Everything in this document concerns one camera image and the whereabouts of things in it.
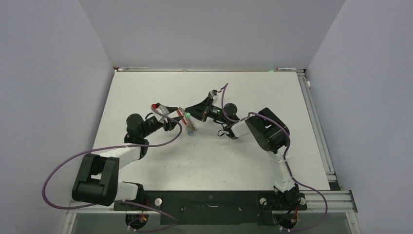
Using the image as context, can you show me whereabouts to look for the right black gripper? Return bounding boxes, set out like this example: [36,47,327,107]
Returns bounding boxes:
[185,97,229,124]

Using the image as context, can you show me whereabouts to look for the red-handled metal key holder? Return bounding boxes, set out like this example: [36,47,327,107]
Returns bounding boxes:
[177,107,197,135]

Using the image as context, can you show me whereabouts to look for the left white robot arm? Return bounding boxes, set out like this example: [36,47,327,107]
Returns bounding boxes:
[72,103,183,210]

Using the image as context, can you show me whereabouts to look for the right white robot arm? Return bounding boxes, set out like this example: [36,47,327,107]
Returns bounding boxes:
[185,97,299,209]

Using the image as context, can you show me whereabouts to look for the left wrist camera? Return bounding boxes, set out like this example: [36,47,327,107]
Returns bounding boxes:
[151,103,170,122]

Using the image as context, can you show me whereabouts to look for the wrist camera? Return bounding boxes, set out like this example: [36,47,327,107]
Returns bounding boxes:
[151,103,170,122]
[208,90,219,100]

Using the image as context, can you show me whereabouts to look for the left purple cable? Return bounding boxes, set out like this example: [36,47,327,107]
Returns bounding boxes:
[42,106,183,233]

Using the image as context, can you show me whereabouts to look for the purple cable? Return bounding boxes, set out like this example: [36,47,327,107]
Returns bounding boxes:
[221,83,328,233]
[42,106,183,233]

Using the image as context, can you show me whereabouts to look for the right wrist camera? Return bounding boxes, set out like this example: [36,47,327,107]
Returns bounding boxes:
[208,90,219,100]

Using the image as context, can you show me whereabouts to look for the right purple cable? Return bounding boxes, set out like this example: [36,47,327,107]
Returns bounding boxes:
[221,83,328,233]

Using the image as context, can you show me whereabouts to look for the aluminium back rail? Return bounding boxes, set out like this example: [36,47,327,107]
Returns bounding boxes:
[113,67,305,73]

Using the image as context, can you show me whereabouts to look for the aluminium rail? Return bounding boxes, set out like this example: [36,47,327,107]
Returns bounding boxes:
[297,69,337,183]
[113,67,305,73]
[67,191,357,214]

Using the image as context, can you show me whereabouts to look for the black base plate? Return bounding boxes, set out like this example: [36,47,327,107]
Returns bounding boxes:
[113,190,307,227]

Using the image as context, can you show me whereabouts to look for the aluminium right rail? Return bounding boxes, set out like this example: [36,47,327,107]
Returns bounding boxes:
[297,69,337,183]

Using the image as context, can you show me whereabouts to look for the aluminium front rail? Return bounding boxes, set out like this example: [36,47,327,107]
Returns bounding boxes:
[67,191,357,214]

